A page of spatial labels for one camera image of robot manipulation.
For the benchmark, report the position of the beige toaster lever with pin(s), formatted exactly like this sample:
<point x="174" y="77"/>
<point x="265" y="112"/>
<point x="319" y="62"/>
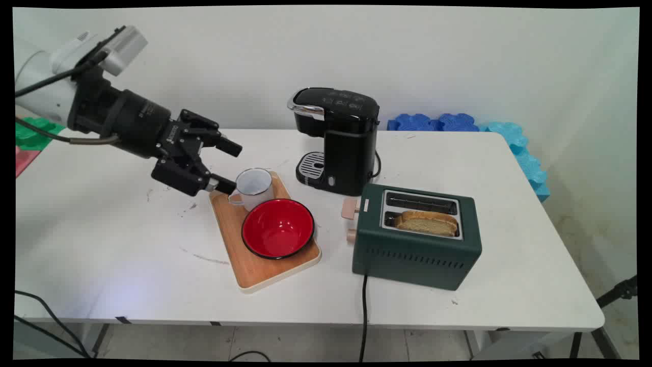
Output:
<point x="350" y="209"/>

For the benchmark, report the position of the green toaster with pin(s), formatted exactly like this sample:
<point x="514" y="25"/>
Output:
<point x="412" y="260"/>

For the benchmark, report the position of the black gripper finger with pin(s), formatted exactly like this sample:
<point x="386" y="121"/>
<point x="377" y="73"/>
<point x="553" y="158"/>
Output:
<point x="204" y="133"/>
<point x="183" y="178"/>

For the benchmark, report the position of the red foam mat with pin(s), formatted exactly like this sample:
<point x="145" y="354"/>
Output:
<point x="23" y="159"/>

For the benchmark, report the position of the wooden serving tray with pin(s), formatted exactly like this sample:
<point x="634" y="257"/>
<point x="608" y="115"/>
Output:
<point x="249" y="270"/>

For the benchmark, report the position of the white enamel mug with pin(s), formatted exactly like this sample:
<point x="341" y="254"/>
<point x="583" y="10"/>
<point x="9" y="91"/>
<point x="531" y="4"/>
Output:
<point x="254" y="191"/>

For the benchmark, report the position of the beige toaster knob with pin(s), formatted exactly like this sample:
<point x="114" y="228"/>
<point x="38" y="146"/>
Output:
<point x="351" y="235"/>

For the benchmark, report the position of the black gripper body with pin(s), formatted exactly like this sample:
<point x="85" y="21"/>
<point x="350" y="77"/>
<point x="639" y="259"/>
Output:
<point x="140" y="125"/>

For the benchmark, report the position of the blue foam mat piece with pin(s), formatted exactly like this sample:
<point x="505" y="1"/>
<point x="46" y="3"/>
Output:
<point x="412" y="122"/>
<point x="458" y="122"/>

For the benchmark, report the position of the black tripod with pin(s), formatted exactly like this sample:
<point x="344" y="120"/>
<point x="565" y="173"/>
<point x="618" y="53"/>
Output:
<point x="616" y="291"/>

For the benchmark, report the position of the red bowl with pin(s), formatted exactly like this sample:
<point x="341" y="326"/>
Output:
<point x="277" y="229"/>

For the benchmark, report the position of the white table leg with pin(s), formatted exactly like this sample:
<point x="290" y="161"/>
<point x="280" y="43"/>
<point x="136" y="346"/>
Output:
<point x="479" y="342"/>

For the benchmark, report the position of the cyan foam mat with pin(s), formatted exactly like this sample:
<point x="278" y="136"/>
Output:
<point x="527" y="163"/>

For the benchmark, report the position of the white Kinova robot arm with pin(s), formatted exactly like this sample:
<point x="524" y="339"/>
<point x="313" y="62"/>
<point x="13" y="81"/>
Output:
<point x="43" y="86"/>

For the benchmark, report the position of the green foam mat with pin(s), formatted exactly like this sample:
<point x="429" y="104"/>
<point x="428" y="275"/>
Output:
<point x="33" y="132"/>

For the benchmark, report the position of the toast slice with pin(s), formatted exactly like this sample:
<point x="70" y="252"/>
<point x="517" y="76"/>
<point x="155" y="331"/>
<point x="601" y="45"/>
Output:
<point x="427" y="223"/>

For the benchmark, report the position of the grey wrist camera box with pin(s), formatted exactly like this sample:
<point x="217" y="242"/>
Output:
<point x="125" y="48"/>

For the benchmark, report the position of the black coffee machine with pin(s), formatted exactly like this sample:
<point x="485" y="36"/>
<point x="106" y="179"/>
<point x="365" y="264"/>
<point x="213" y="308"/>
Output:
<point x="346" y="148"/>

